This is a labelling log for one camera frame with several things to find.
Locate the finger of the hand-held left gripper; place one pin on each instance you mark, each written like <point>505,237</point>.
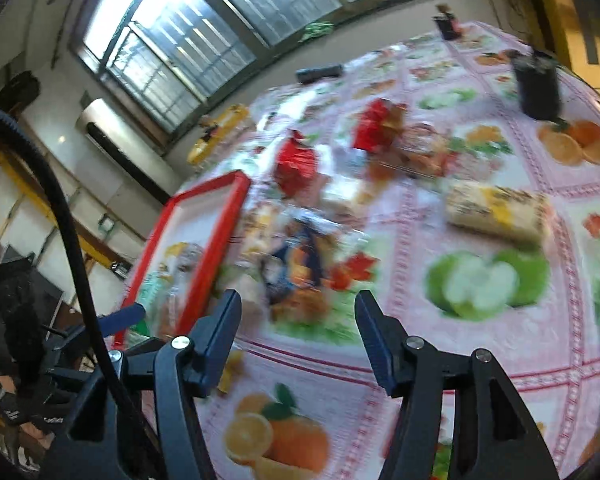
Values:
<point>125,317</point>

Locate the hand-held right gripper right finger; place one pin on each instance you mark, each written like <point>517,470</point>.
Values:
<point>380,355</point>

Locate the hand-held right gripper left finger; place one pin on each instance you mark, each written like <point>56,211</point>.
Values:
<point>222,340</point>

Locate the red rimmed white tray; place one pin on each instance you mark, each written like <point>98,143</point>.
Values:
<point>225,230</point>

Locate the cream rice cracker packet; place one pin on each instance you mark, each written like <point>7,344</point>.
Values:
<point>500,212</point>

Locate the red snack packet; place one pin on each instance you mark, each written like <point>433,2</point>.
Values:
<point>375,127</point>
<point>295,162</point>

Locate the clear packet brown snacks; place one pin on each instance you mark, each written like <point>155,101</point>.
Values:
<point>425,157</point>

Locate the person's left hand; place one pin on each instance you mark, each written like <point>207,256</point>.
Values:
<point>15,412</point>

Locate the green snack packet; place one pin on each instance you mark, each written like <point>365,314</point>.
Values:
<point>152,287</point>

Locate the fruit print tablecloth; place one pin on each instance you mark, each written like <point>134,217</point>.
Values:
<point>415,260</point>

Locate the blue orange snack packet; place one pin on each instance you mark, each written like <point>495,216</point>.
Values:
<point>300,255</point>

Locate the yellow white snack packet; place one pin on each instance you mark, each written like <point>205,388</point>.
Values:
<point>260,225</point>

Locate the small white snack packet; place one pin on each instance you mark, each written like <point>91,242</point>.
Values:
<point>342,196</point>

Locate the small dark red object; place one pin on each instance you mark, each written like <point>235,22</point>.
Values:
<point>207,130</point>

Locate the yellow rimmed tray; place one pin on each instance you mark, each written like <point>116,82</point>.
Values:
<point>230,116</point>

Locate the long black remote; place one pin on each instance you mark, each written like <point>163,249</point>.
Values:
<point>320,73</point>

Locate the barred window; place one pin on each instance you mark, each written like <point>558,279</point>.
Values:
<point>205,35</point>

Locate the black jar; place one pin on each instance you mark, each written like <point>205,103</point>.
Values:
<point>535,90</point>

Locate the green item on windowsill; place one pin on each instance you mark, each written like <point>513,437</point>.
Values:
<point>315,31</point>

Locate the small black bottle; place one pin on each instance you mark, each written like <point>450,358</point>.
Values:
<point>447,22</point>

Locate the wall socket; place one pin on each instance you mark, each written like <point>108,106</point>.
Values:
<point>105,223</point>

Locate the yellow wooden frame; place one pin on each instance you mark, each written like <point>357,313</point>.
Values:
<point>35,195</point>

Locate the yellow door frame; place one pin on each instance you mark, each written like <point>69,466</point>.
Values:
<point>565,20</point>

